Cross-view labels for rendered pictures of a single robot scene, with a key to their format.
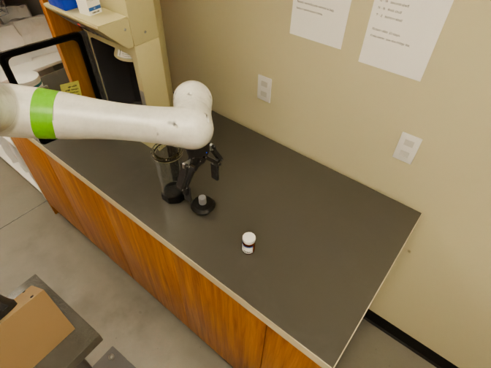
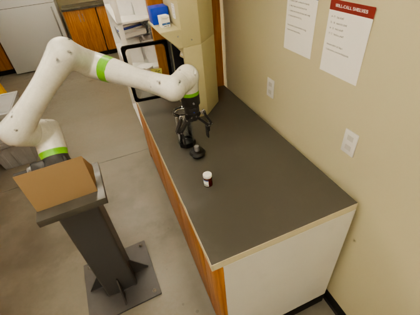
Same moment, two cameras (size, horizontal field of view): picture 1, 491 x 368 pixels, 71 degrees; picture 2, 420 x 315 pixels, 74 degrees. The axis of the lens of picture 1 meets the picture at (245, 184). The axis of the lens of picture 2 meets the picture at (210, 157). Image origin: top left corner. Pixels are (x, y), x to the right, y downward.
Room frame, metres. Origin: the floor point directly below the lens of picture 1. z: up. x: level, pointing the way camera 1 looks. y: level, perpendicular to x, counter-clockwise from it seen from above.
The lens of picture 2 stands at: (-0.14, -0.59, 1.91)
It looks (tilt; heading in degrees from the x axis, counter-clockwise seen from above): 39 degrees down; 34
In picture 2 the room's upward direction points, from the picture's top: 6 degrees counter-clockwise
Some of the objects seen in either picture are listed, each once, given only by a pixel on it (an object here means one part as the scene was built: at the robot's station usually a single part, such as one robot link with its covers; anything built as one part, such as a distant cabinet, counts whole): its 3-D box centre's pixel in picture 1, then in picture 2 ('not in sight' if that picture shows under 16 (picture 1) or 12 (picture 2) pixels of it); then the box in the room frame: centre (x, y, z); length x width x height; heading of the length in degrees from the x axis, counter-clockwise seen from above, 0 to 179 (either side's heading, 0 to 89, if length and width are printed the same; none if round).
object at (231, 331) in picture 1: (182, 215); (209, 170); (1.21, 0.34, 0.45); 2.05 x 0.67 x 0.90; 53
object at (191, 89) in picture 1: (193, 106); (186, 80); (0.84, 0.15, 1.39); 0.13 x 0.11 x 0.14; 7
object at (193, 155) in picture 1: (198, 152); (192, 112); (0.85, 0.15, 1.22); 0.08 x 0.07 x 0.09; 142
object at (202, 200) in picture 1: (202, 203); (197, 150); (0.85, 0.16, 0.97); 0.09 x 0.09 x 0.07
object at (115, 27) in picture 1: (88, 25); (164, 34); (1.22, 0.56, 1.46); 0.32 x 0.12 x 0.10; 53
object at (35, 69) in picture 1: (59, 90); (150, 72); (1.24, 0.76, 1.19); 0.30 x 0.01 x 0.40; 135
